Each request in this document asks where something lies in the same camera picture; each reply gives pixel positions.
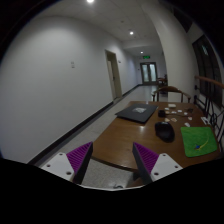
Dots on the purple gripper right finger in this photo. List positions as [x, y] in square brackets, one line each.
[153, 166]

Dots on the black mouse pad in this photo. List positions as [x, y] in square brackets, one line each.
[137, 112]

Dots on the green cloth mat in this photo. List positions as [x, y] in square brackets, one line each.
[198, 135]

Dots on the green exit sign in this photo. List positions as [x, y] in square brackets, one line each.
[146, 57]

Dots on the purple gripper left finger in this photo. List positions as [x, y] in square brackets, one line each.
[71, 166]

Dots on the small black box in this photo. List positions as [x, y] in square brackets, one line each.
[161, 113]

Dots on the black computer mouse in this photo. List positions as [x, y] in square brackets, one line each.
[165, 131]

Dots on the wooden handrail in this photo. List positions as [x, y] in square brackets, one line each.
[221, 85]

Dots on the white card on table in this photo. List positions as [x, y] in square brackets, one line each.
[172, 105]

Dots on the yellow blue small toy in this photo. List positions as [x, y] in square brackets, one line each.
[199, 147]

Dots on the wooden chair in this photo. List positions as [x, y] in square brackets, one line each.
[170, 89]

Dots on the beige side door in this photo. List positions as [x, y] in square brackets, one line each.
[114, 75]

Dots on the glass double door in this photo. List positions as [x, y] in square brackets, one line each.
[149, 73]

